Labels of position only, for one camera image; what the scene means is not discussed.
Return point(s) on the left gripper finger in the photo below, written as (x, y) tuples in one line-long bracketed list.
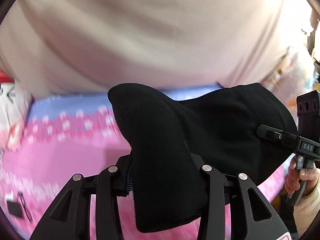
[(124, 165)]

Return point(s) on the black pants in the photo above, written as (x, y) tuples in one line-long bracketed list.
[(220, 127)]

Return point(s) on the cream sleeve forearm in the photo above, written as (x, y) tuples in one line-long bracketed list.
[(305, 212)]

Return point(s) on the person right hand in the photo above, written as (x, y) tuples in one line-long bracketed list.
[(310, 175)]

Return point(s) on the floral beige cloth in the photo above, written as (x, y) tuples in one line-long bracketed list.
[(293, 75)]

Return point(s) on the pink floral bed sheet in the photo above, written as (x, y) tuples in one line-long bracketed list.
[(78, 133)]

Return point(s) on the white cartoon pillow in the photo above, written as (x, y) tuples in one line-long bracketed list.
[(15, 103)]

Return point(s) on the beige blanket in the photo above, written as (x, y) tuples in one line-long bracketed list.
[(68, 46)]

